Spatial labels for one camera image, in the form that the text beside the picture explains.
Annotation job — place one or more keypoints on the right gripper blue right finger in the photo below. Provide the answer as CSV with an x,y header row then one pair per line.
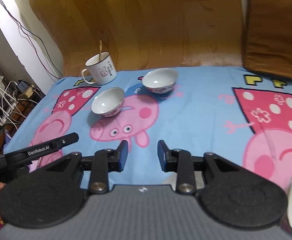
x,y
180,162

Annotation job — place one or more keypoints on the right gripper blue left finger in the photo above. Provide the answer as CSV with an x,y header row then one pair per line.
x,y
106,161

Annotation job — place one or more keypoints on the wooden stirring stick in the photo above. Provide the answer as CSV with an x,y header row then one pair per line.
x,y
100,50

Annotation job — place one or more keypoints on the brown seat cushion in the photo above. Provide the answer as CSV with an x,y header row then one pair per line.
x,y
267,41

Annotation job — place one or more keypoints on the blue cartoon pig tablecloth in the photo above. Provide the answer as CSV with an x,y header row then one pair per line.
x,y
238,115

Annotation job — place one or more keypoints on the white enamel mug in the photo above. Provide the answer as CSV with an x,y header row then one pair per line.
x,y
101,69

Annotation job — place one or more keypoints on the clutter of chargers and cables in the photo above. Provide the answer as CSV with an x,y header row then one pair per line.
x,y
17,99

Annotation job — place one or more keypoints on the floral rice bowl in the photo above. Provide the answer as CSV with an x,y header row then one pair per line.
x,y
160,81
108,103

